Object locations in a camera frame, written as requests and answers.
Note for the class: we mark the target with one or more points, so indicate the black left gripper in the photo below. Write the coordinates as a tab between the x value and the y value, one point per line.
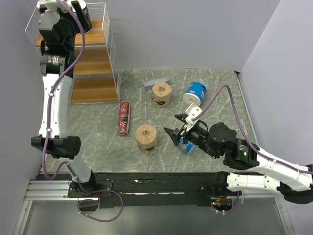
69	15

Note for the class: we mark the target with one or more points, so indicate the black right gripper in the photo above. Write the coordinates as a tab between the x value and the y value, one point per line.
175	134

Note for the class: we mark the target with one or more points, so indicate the blue paper towel roll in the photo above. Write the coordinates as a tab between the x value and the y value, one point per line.
186	147
195	93

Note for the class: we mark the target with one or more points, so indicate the brown paper towel roll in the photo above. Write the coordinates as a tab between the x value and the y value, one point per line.
161	94
146	138

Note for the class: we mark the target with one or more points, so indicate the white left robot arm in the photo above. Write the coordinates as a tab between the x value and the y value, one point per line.
53	139

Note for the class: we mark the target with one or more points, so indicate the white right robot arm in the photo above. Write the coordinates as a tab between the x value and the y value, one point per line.
267	173

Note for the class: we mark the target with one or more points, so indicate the grey rectangular box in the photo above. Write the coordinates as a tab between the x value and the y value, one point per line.
149	84

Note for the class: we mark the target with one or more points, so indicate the red toothpaste box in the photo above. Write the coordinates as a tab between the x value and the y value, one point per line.
123	119

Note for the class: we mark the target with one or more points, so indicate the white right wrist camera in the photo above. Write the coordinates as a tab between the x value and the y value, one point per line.
191	112

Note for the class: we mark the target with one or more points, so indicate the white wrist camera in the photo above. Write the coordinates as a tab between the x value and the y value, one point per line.
191	112
52	5

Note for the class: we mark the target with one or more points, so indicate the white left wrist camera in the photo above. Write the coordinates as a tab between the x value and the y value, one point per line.
52	5

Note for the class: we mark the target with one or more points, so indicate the white wire wooden shelf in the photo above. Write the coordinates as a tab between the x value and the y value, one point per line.
96	75

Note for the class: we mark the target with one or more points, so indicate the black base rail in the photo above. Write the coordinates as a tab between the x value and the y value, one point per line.
155	189

